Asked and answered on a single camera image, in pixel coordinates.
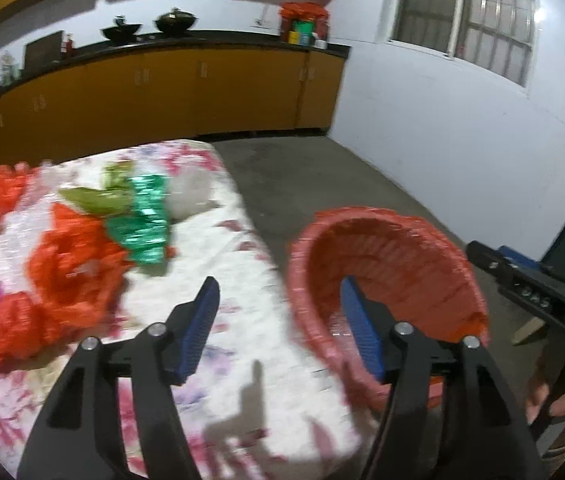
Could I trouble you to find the green foil wrapper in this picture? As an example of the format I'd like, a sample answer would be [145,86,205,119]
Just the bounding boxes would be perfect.
[105,174,172,269]

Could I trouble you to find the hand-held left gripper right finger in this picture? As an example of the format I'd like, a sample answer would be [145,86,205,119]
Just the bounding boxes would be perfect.
[340,276,546,480]

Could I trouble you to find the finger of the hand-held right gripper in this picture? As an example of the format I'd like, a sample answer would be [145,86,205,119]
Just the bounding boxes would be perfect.
[467,241,539,287]

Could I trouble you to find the floral tablecloth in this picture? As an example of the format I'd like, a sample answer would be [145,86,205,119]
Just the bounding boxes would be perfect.
[0,140,379,480]

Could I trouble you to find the red woven plastic basket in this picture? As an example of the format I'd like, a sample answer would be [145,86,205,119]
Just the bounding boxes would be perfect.
[287,206,492,411]

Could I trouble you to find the barred window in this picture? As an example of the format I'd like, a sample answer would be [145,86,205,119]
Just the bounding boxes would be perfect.
[387,0,539,89]

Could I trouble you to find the yellow lower kitchen cabinets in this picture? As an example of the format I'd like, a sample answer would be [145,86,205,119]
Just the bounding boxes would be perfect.
[0,42,351,181]

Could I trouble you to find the red bag on countertop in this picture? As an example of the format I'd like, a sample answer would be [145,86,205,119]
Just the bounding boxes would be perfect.
[279,2,331,42]

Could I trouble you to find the green container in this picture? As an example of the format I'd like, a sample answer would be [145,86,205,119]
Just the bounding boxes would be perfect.
[293,20,316,46]

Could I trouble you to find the black kitchen countertop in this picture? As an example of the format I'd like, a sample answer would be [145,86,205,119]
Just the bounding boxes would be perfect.
[0,30,352,121]

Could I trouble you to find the person's right hand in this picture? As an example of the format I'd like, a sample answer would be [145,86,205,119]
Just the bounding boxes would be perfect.
[525,360,565,426]

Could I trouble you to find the black wok with lid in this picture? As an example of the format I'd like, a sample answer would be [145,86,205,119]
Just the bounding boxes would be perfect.
[154,7,198,36]

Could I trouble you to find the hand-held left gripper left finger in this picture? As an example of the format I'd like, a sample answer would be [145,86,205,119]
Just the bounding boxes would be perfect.
[16,276,221,480]

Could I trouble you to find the white plastic bag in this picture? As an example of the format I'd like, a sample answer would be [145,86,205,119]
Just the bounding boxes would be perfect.
[165,170,214,222]

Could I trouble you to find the dark brown board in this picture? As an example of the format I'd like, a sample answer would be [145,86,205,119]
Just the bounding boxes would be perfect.
[24,30,66,64]

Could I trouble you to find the large red plastic bag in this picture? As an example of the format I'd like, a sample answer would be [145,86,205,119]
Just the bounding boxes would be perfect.
[27,202,132,332]

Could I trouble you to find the yellow-green plastic bag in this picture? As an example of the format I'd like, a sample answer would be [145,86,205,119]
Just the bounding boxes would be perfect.
[58,162,134,217]

